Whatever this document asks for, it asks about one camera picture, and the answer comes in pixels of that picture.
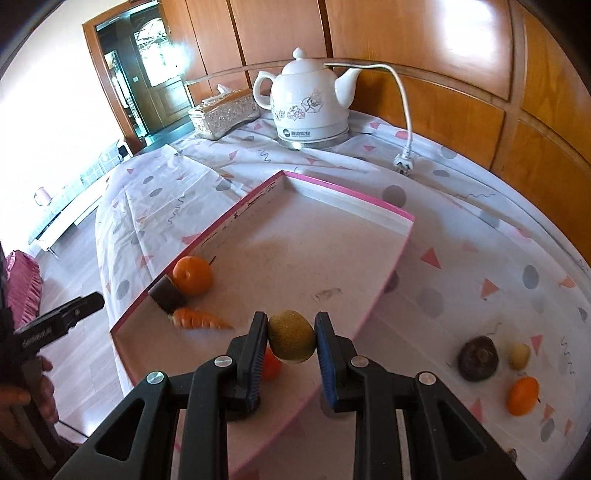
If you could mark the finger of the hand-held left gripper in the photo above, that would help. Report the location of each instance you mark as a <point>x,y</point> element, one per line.
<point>81,307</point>

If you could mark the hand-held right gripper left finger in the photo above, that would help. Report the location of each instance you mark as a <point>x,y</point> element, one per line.
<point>256,364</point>

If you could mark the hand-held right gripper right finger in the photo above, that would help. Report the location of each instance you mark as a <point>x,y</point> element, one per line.
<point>325,364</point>

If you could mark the small red tomato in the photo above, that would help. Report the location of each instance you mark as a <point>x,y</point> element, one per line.
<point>272,365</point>

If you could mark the kiwi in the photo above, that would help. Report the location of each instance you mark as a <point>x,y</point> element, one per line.
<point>292,337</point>

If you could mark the carrot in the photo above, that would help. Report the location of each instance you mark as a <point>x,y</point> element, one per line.
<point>201,321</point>

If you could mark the dark cut root piece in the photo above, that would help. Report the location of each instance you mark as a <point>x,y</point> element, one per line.
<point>166,293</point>

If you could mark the orange with stem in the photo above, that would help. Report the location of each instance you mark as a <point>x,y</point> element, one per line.
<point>191,275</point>

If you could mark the pink cardboard tray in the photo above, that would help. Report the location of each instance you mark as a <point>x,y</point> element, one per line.
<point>286,258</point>

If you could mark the dark brown round fruit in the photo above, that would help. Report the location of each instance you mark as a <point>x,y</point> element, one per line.
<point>478,359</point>

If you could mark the small yellow fruit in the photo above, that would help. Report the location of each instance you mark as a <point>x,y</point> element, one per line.
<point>519,355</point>

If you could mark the person's left hand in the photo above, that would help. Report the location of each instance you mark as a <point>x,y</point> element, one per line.
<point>46,397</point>

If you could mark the pink ruffled cloth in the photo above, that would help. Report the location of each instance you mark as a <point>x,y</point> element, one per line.
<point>18,281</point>

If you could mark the glass side table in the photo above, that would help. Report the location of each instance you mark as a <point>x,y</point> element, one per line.
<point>46,221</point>

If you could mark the pink cup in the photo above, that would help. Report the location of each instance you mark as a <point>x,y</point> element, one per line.
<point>41,196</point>

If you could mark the patterned white tablecloth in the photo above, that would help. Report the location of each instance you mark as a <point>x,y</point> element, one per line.
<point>461,230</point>

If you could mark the silver kettle base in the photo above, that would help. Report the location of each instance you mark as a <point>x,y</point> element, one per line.
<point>314,138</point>

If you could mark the wooden door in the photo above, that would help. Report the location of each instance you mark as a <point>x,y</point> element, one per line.
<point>161,87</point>

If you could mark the ornate silver tissue box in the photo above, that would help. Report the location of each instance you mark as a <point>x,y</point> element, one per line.
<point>226,115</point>

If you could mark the white tissue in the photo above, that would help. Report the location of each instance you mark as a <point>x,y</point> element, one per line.
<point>225,89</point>

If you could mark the white floral ceramic kettle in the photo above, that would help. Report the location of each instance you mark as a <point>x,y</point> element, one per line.
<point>304,101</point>

